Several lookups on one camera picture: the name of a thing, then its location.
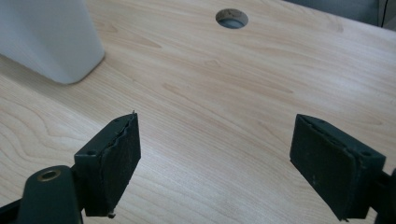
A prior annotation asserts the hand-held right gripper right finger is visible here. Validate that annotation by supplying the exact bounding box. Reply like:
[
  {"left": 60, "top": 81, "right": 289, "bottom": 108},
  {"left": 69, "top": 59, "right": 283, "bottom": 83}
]
[{"left": 289, "top": 113, "right": 387, "bottom": 222}]

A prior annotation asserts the round cable hole grommet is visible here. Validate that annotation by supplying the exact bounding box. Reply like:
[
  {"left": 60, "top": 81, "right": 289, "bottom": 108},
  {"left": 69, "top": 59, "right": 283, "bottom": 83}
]
[{"left": 215, "top": 7, "right": 249, "bottom": 30}]

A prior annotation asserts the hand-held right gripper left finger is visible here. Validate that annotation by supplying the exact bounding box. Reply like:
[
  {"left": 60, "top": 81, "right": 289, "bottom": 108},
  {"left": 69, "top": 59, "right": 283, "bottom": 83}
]
[{"left": 74, "top": 110, "right": 142, "bottom": 218}]

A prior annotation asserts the black cable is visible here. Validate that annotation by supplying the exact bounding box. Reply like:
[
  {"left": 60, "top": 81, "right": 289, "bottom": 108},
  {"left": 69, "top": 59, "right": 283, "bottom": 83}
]
[{"left": 380, "top": 0, "right": 390, "bottom": 28}]

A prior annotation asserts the white plastic container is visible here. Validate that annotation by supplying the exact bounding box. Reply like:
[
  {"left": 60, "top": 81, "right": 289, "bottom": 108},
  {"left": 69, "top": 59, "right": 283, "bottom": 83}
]
[{"left": 0, "top": 0, "right": 106, "bottom": 86}]

